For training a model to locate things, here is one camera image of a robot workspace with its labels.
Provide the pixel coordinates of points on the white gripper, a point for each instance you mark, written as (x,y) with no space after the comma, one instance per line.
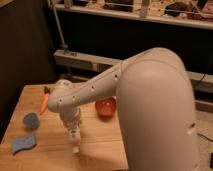
(71,118)

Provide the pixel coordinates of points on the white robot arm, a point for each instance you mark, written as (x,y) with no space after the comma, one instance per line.
(155,104)

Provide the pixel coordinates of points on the red ceramic bowl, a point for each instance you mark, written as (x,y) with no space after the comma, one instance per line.
(106,107)

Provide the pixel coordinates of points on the orange toy carrot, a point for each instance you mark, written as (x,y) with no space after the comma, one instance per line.
(44,100)

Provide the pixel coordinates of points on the blue wavy sponge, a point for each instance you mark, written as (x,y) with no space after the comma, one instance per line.
(23,143)

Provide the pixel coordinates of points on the metal pole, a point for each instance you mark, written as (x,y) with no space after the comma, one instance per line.
(63,44)

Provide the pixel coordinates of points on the wooden shelf rail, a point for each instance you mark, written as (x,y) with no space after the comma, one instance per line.
(172,12)

